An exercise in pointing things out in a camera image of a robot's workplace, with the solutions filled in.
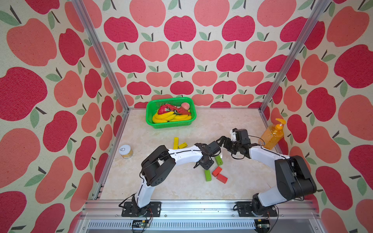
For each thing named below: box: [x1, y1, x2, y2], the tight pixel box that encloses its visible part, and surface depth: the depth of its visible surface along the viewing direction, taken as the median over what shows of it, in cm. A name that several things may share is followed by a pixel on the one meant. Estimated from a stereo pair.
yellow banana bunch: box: [152, 111, 192, 124], surface depth 109 cm
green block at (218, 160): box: [215, 154, 224, 167], surface depth 92 cm
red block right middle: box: [211, 166, 223, 178], surface depth 88 cm
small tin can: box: [118, 144, 134, 159], surface depth 92 cm
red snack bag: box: [157, 103, 191, 116], surface depth 111 cm
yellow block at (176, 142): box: [172, 136, 180, 150], surface depth 103 cm
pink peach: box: [181, 102, 190, 111], surface depth 117 cm
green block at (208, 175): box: [204, 169, 212, 182], surface depth 86 cm
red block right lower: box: [216, 173, 228, 184], surface depth 85 cm
